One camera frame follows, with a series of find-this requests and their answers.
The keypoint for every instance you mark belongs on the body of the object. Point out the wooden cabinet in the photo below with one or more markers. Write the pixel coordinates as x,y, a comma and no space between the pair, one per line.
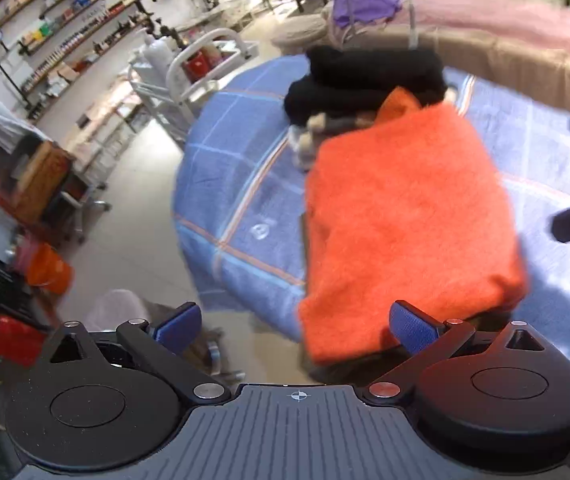
46,170

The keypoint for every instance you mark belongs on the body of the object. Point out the blue plaid bed sheet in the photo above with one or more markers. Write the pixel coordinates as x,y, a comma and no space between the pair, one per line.
239,198

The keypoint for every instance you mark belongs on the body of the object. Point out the wall shelf with products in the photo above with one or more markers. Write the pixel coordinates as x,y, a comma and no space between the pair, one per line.
48,46

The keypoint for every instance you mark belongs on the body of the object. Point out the orange knit sweater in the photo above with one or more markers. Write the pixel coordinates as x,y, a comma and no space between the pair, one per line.
412,209

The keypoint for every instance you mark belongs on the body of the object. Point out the grey striped garment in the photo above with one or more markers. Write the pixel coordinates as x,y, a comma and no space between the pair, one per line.
305,141

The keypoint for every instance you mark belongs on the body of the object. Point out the pink bed cover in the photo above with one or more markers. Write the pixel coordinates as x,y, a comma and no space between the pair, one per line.
505,15

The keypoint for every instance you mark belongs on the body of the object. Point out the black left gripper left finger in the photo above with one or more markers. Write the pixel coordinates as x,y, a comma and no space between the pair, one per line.
96,403

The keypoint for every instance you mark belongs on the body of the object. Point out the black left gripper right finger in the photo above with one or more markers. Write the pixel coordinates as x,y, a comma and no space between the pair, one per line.
494,401

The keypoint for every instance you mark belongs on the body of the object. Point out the purple cloth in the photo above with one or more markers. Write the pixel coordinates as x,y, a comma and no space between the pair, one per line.
346,12

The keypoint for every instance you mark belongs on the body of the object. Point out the white trolley cart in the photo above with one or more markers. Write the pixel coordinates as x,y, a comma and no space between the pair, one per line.
174,84

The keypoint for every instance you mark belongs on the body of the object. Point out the black folded garment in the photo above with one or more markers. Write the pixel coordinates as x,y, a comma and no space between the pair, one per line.
343,83

